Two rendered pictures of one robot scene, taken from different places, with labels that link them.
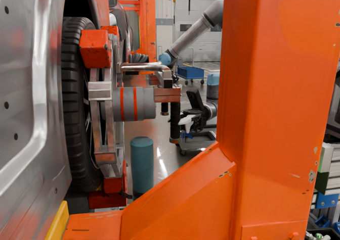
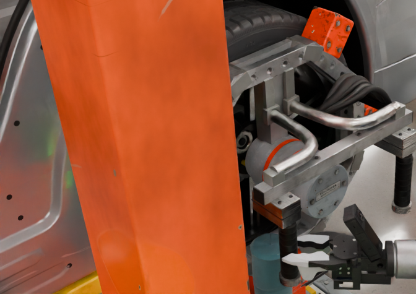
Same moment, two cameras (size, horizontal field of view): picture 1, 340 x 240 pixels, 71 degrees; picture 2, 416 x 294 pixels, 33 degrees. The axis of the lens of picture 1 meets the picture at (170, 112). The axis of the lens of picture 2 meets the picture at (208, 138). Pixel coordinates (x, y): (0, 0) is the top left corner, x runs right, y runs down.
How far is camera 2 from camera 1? 1.15 m
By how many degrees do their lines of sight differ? 60
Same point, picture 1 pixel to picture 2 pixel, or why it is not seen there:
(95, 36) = not seen: hidden behind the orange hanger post
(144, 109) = not seen: hidden behind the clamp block
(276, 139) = not seen: outside the picture
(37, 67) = (59, 155)
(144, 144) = (259, 254)
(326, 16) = (130, 283)
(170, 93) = (268, 208)
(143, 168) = (257, 285)
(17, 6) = (36, 110)
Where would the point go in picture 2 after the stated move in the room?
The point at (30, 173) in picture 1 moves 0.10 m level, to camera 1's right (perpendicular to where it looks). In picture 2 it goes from (18, 250) to (33, 280)
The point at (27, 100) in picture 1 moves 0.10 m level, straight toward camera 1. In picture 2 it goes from (43, 185) to (7, 215)
